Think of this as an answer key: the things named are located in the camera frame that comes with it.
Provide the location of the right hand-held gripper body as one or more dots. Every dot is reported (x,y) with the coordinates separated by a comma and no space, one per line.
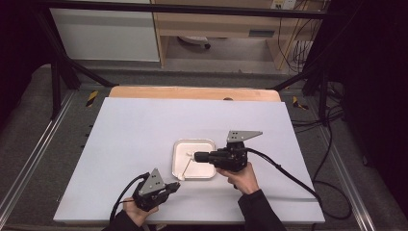
(231,157)

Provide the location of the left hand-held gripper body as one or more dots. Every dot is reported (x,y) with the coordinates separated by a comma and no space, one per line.
(152,187)

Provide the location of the white rectangular tray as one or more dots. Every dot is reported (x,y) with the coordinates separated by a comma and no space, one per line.
(200,170)

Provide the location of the white lumpy food piece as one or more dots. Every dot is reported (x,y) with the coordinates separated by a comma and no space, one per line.
(181,176)
(189,154)

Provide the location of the thin wooden skewer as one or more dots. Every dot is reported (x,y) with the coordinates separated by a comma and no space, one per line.
(187,167)

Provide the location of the person's right hand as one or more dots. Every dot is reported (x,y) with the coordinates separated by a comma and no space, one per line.
(243,181)

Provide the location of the person's left hand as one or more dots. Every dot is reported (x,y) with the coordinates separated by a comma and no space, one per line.
(138,214)

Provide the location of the light wooden table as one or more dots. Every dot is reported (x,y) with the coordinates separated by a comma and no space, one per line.
(192,93)

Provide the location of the yellow black tape strip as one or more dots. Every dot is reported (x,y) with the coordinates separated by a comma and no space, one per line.
(92,98)
(299,103)

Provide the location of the office chair base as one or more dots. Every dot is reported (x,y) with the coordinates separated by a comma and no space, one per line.
(194,40)

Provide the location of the black metal stand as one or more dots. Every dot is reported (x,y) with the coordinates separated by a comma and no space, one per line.
(64,64)
(316,77)

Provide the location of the light wooden desk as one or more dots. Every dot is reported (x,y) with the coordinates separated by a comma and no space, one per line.
(208,24)

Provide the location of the black metal crossbar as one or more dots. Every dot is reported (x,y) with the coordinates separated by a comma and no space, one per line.
(179,9)

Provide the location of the white cabinet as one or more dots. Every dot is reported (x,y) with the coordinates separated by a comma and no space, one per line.
(106,35)

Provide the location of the white power strip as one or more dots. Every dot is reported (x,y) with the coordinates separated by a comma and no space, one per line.
(284,4)

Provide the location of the aluminium floor rail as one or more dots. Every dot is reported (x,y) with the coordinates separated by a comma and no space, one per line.
(348,183)
(35,154)

